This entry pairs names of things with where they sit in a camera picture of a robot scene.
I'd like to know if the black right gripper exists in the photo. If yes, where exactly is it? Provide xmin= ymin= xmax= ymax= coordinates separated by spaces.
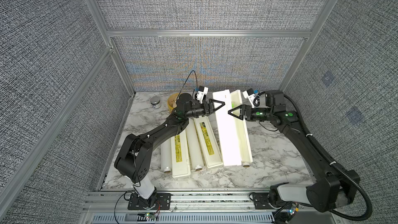
xmin=229 ymin=106 xmax=275 ymax=123

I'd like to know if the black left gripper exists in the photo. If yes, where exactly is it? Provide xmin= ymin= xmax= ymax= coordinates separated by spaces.
xmin=184 ymin=100 xmax=224 ymax=120

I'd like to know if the white wrap dispenser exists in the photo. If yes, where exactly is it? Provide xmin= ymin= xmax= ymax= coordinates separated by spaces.
xmin=212 ymin=90 xmax=253 ymax=167
xmin=171 ymin=131 xmax=191 ymax=178
xmin=194 ymin=117 xmax=223 ymax=169

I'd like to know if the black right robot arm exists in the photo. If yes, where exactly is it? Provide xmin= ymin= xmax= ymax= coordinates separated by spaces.
xmin=228 ymin=90 xmax=372 ymax=214

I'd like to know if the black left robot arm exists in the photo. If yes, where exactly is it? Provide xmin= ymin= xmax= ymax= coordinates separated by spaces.
xmin=114 ymin=93 xmax=226 ymax=201

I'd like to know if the yellow bowl with eggs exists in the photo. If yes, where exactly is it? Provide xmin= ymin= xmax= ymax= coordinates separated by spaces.
xmin=167 ymin=93 xmax=179 ymax=113

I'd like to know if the small silver lidded jar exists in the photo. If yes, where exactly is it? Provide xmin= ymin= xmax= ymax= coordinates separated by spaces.
xmin=150 ymin=95 xmax=161 ymax=109

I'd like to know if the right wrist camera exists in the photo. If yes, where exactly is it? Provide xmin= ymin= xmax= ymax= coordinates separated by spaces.
xmin=243 ymin=88 xmax=260 ymax=108

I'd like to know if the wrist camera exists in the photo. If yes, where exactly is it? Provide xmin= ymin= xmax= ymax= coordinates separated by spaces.
xmin=193 ymin=86 xmax=208 ymax=104
xmin=243 ymin=88 xmax=260 ymax=108

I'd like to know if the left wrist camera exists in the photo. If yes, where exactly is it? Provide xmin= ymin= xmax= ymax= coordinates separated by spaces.
xmin=193 ymin=86 xmax=208 ymax=104

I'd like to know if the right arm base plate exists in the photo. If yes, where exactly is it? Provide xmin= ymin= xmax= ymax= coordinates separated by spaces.
xmin=249 ymin=192 xmax=293 ymax=210

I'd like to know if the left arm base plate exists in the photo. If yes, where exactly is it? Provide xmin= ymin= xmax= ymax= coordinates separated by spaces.
xmin=127 ymin=193 xmax=172 ymax=211

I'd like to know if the aluminium front rail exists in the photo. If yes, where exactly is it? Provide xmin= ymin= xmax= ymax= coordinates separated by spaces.
xmin=78 ymin=188 xmax=345 ymax=224

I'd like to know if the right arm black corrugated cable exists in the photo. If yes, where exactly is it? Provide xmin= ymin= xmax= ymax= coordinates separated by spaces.
xmin=253 ymin=91 xmax=373 ymax=222

